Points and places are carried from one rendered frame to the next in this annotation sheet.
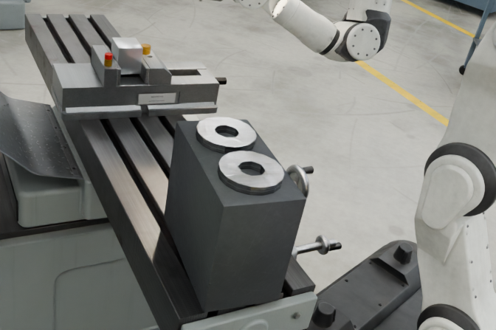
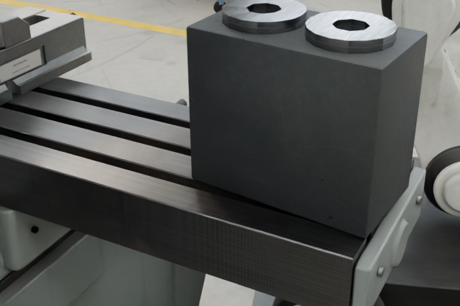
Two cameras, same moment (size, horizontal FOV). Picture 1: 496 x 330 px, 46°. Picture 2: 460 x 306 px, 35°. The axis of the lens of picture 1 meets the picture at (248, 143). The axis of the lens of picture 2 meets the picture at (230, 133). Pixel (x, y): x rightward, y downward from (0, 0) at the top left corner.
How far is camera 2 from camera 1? 0.48 m
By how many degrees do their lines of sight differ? 25
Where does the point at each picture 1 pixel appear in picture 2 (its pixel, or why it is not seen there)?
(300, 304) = (419, 184)
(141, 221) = (173, 195)
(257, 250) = (400, 123)
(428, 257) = not seen: hidden behind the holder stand
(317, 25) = not seen: outside the picture
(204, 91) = (69, 34)
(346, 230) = not seen: hidden behind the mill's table
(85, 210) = (14, 257)
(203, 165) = (292, 47)
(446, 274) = (439, 115)
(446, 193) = (427, 17)
